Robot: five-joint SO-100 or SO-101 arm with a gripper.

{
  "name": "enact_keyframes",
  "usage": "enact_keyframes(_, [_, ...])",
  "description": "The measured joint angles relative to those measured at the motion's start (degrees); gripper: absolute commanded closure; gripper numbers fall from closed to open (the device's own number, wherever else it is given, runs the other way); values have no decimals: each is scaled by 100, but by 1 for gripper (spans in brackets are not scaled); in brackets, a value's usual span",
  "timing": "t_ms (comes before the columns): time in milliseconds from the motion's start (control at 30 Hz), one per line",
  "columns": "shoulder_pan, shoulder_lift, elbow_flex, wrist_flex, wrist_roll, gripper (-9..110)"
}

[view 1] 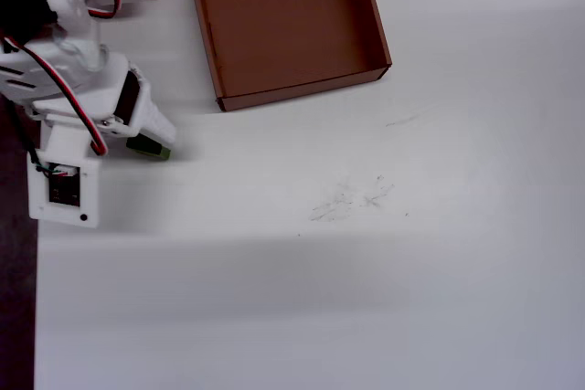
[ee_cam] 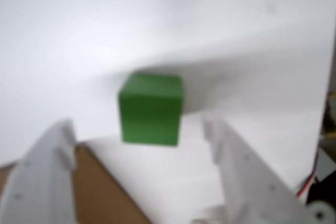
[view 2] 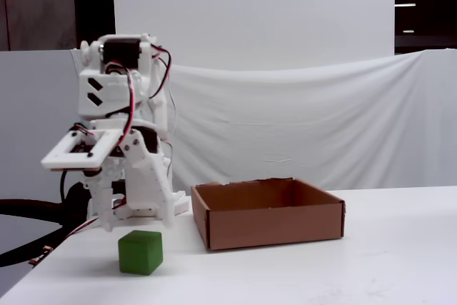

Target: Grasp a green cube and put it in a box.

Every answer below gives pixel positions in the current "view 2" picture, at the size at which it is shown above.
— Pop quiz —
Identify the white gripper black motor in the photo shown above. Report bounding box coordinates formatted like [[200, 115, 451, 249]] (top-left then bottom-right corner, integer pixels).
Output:
[[82, 119, 176, 233]]

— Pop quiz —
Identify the green cube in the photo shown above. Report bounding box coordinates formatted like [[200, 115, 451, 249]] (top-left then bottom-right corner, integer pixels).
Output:
[[118, 230, 164, 276]]

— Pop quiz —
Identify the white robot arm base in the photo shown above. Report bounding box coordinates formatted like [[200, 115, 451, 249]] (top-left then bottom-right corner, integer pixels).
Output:
[[86, 190, 190, 222]]

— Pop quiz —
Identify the brown cardboard box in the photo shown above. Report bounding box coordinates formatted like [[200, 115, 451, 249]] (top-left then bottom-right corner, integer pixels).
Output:
[[190, 176, 346, 251]]

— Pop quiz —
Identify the black curved tube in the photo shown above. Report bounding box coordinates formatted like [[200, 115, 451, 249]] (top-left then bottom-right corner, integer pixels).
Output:
[[0, 181, 91, 268]]

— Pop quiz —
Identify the small brown table clamp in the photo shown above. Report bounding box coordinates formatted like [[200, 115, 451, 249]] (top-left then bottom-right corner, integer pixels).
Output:
[[28, 245, 53, 266]]

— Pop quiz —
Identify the grey partition panel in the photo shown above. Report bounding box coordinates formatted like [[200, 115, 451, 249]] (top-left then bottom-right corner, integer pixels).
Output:
[[0, 50, 90, 215]]

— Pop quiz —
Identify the white draped cloth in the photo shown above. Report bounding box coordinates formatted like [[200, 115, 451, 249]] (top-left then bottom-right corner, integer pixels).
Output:
[[70, 49, 457, 192]]

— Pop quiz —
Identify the brown wooden door panel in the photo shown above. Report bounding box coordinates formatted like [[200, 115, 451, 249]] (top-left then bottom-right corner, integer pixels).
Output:
[[0, 0, 78, 52]]

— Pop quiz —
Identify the white backdrop panel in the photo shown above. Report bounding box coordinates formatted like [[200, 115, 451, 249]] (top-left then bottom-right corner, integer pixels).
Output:
[[111, 0, 396, 71]]

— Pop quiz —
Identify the red white black base cable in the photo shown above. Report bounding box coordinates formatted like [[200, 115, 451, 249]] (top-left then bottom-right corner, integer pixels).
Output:
[[64, 215, 100, 246]]

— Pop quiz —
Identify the black camera cable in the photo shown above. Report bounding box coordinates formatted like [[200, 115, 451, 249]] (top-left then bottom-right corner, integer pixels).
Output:
[[59, 170, 69, 206]]

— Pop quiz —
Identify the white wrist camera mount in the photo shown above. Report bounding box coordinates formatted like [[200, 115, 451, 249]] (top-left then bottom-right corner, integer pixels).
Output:
[[40, 128, 125, 173]]

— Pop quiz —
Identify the red white black servo cable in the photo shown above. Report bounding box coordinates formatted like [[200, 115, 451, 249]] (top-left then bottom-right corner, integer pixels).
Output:
[[119, 43, 179, 151]]

